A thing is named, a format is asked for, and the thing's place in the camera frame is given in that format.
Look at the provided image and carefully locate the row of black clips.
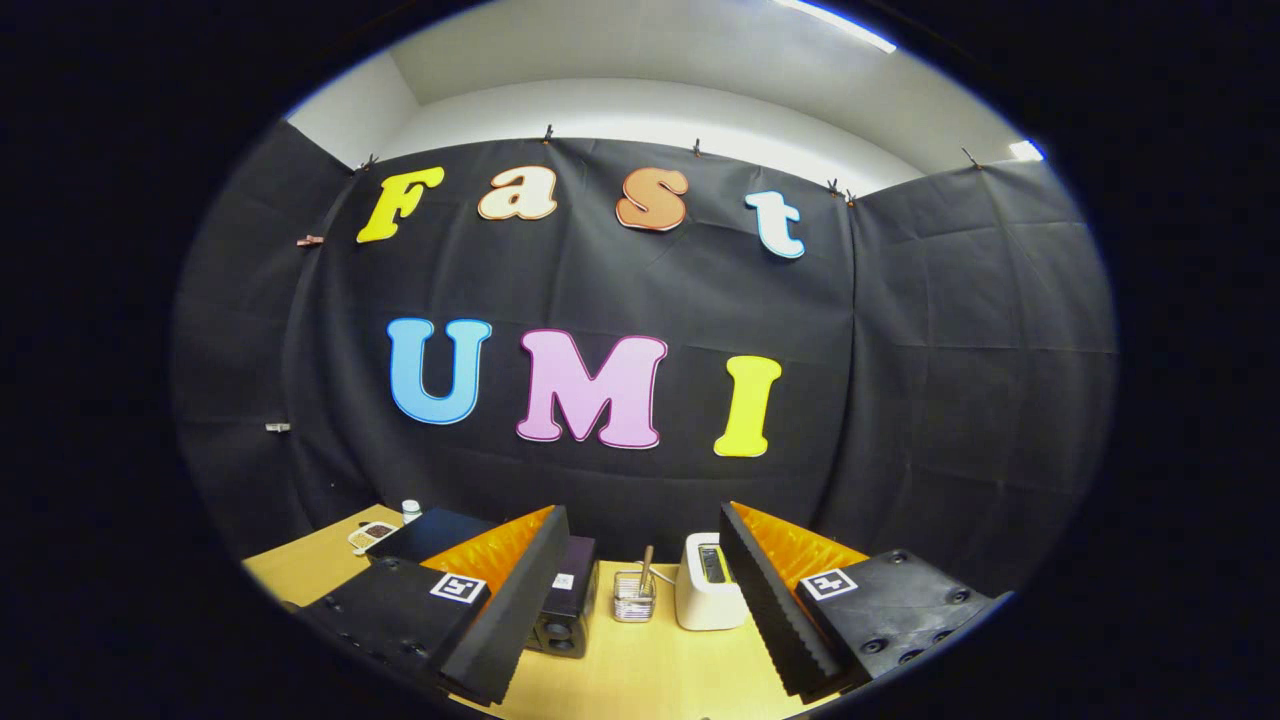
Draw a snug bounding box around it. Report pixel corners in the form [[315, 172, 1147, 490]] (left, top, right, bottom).
[[355, 124, 983, 208]]

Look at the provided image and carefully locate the black toaster oven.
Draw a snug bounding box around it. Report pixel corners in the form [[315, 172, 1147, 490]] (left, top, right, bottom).
[[365, 507, 599, 658]]

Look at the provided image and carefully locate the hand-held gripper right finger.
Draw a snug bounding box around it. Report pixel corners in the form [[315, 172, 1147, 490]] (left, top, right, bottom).
[[718, 501, 1013, 704]]

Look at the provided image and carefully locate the wire utensil holder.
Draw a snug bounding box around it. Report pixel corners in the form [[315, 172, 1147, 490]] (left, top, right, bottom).
[[613, 568, 658, 624]]

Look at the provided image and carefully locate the white dish of beans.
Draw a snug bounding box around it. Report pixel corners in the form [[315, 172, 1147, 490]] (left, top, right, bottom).
[[348, 520, 401, 557]]

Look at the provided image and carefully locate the long ceiling light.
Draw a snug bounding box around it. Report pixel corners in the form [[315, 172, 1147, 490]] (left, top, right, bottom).
[[772, 0, 898, 54]]

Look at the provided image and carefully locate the white pop-up toaster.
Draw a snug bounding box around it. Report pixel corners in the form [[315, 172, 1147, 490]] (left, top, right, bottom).
[[675, 532, 749, 632]]

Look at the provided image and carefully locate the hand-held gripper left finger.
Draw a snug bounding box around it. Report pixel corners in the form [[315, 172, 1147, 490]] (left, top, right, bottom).
[[298, 504, 571, 707]]

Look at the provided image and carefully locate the black backdrop cloth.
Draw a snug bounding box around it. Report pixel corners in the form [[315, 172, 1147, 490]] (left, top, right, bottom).
[[172, 120, 1118, 601]]

